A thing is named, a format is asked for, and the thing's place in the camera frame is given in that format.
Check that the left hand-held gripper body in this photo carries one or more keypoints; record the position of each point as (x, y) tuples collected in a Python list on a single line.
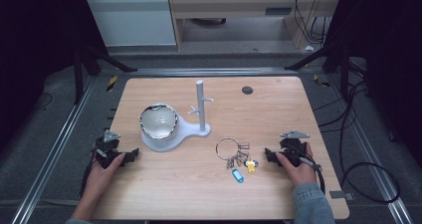
[(106, 147)]

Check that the person's left hand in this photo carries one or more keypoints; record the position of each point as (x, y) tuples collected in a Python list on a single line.
[(101, 177)]

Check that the person's right hand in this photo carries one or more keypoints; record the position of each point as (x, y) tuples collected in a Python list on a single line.
[(303, 175)]

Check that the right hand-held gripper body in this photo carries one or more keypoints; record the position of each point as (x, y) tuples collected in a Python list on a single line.
[(293, 147)]

